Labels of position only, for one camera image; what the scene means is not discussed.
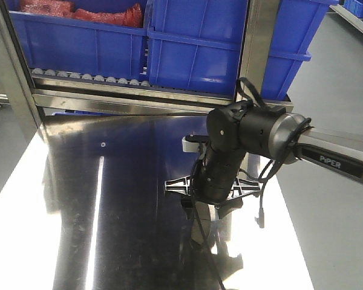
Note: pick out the grey roller track strip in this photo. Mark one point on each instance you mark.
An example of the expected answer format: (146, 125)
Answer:
(97, 78)

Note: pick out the left blue plastic crate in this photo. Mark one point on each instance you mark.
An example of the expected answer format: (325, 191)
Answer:
(65, 44)

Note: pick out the right blue plastic crate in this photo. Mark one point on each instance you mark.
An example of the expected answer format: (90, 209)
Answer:
(196, 45)

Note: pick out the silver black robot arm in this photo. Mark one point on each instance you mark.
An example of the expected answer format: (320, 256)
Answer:
(246, 145)

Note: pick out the grey brake pad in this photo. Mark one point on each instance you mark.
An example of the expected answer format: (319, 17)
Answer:
(201, 225)

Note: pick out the blue plastic crate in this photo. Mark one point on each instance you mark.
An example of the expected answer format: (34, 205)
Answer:
(65, 44)
(196, 45)

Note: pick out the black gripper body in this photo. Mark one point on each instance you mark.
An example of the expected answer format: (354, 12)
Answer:
(213, 178)

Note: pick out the red mesh bag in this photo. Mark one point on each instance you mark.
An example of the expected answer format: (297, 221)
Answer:
(132, 17)

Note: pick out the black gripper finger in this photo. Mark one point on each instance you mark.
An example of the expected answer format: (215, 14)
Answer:
(188, 202)
(228, 206)

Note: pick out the stainless steel rack frame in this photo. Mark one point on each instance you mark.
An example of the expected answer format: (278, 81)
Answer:
(30, 95)

